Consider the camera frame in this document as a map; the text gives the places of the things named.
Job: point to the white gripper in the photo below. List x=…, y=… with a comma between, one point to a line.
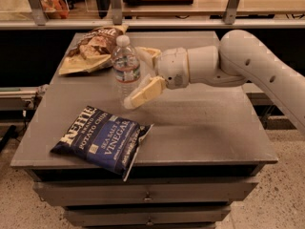
x=172, y=67

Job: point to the clear plastic water bottle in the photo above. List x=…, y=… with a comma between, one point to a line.
x=126, y=66

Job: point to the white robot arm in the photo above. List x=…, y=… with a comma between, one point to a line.
x=238, y=58

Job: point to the brown chip bag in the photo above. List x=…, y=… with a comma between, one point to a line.
x=93, y=51

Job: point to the blue Kettle chip bag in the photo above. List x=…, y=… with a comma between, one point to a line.
x=103, y=139

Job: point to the orange bag behind glass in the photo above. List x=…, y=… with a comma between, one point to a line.
x=58, y=6

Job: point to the upper grey drawer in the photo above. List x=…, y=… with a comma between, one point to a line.
x=145, y=191

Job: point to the grey drawer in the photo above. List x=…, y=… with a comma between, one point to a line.
x=147, y=216
x=145, y=191

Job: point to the lower grey drawer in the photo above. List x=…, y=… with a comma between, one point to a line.
x=147, y=216

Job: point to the middle metal frame post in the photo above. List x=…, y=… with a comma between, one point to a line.
x=117, y=16

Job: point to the metal frame post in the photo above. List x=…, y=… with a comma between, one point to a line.
x=117, y=16
x=230, y=12
x=37, y=12

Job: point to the right metal frame post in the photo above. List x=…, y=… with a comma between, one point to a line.
x=230, y=12

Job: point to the left metal frame post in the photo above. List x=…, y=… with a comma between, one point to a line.
x=37, y=12

